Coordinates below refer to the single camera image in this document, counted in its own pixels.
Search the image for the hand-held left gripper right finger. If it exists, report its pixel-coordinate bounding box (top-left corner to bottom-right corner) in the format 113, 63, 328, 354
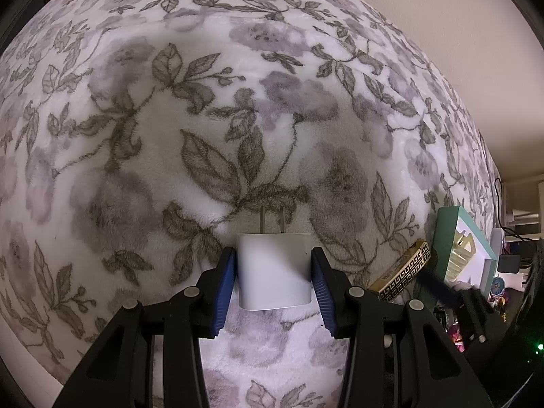
310, 246, 496, 408

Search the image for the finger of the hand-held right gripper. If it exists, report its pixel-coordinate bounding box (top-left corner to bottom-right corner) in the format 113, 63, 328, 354
416, 259, 464, 309
457, 287, 489, 345

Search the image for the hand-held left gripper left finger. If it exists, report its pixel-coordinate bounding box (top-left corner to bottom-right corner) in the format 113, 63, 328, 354
51, 245, 238, 408

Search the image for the cream plastic clip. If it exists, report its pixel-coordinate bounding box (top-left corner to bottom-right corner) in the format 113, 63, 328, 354
446, 228, 477, 281

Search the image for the gold patterned lighter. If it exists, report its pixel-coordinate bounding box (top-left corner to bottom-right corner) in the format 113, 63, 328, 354
368, 239, 433, 304

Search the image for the white wall charger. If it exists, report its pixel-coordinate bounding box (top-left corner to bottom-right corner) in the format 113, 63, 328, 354
235, 205, 313, 312

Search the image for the teal white box lid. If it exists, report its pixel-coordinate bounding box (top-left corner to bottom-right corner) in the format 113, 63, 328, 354
431, 205, 499, 311

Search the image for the black power adapter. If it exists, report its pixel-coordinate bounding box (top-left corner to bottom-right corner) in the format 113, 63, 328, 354
498, 254, 520, 275

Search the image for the white power strip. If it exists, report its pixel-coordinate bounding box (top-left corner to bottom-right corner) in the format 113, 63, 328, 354
490, 227, 506, 264

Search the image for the white furniture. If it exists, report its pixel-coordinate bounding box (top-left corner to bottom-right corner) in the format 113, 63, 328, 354
497, 178, 544, 247

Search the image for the black cable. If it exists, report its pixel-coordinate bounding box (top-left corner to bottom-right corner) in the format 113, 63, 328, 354
493, 176, 528, 241

